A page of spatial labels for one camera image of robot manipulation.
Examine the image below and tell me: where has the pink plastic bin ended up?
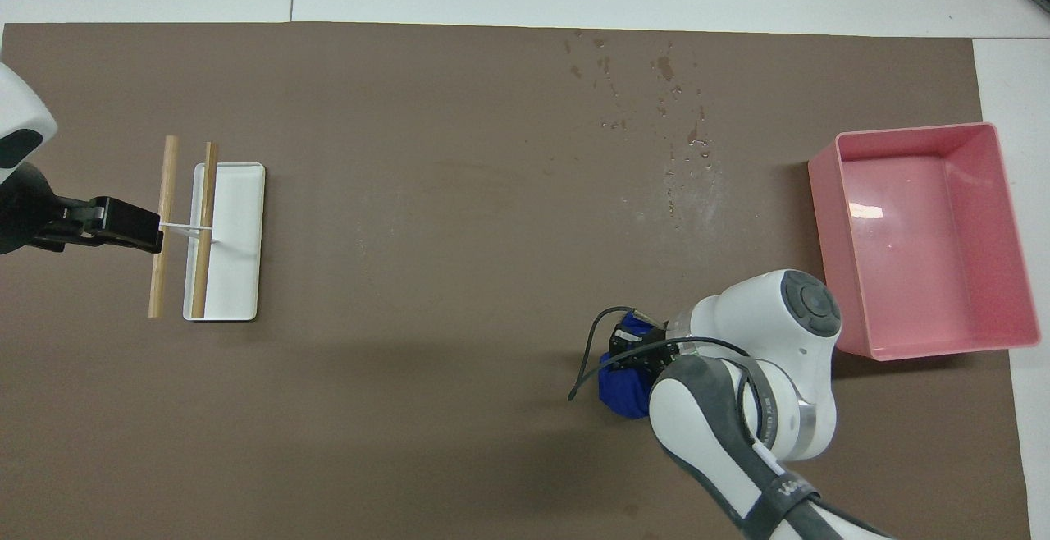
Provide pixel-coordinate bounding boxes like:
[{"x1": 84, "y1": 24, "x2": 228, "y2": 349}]
[{"x1": 808, "y1": 121, "x2": 1043, "y2": 362}]

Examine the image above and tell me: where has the dark blue towel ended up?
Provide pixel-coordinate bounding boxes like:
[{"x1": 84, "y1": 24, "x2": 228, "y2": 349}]
[{"x1": 597, "y1": 316, "x2": 669, "y2": 419}]

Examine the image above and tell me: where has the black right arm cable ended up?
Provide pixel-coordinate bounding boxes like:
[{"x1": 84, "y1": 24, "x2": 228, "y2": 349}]
[{"x1": 568, "y1": 306, "x2": 760, "y2": 401}]

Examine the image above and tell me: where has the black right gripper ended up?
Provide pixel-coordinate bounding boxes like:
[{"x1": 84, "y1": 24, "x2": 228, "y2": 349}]
[{"x1": 603, "y1": 323, "x2": 683, "y2": 373}]

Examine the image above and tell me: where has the white rack with wooden rods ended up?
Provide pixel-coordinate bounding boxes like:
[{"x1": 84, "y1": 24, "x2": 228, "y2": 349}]
[{"x1": 148, "y1": 135, "x2": 267, "y2": 323}]

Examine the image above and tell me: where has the brown table mat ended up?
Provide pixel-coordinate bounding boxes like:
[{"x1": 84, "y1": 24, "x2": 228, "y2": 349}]
[{"x1": 0, "y1": 21, "x2": 1033, "y2": 540}]

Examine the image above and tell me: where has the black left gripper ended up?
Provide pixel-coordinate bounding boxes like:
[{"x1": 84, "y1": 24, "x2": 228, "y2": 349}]
[{"x1": 0, "y1": 164, "x2": 164, "y2": 255}]

